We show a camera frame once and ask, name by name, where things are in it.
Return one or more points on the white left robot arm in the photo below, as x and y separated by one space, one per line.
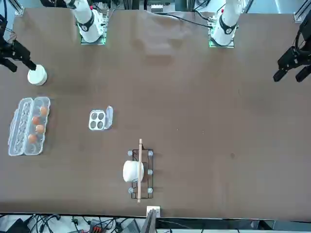
227 24

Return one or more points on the grey power brick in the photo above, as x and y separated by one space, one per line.
132 227

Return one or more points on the clear four-slot egg tray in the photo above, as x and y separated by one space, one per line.
96 120

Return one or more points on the red black connector block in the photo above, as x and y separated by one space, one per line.
96 228

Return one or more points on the white round bowl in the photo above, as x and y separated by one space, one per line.
37 76

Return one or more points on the white post bracket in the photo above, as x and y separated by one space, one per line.
158 211

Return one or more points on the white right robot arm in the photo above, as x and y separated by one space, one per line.
88 29

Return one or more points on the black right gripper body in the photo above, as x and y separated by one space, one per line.
6 49

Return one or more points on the brown egg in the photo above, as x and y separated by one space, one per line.
43 111
32 138
39 128
36 120

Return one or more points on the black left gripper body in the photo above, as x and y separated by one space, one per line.
306 54

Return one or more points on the black box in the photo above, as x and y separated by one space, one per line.
14 227

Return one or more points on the aluminium camera post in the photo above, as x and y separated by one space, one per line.
150 223

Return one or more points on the clear twelve-slot egg tray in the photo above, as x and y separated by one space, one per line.
17 136

